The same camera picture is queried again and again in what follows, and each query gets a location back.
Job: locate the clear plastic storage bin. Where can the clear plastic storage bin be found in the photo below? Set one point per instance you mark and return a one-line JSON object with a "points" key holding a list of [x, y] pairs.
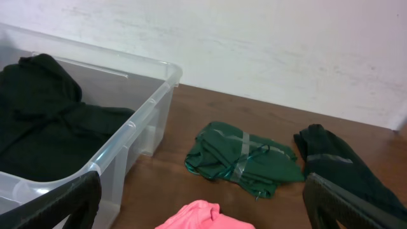
{"points": [[111, 79]]}

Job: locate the pink printed t-shirt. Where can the pink printed t-shirt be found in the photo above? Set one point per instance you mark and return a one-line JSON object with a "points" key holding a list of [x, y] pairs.
{"points": [[202, 214]]}

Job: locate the navy garment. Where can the navy garment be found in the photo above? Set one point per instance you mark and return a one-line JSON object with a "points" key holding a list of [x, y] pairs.
{"points": [[332, 158]]}

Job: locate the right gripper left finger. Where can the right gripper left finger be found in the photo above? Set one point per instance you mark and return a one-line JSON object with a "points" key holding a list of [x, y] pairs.
{"points": [[76, 201]]}

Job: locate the green garment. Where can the green garment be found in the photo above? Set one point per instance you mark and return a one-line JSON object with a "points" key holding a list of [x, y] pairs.
{"points": [[258, 165]]}

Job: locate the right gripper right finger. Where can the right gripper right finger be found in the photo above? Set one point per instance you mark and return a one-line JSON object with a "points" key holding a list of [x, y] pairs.
{"points": [[329, 206]]}

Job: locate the black garment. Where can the black garment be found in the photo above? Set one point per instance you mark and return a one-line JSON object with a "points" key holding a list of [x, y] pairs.
{"points": [[47, 131]]}

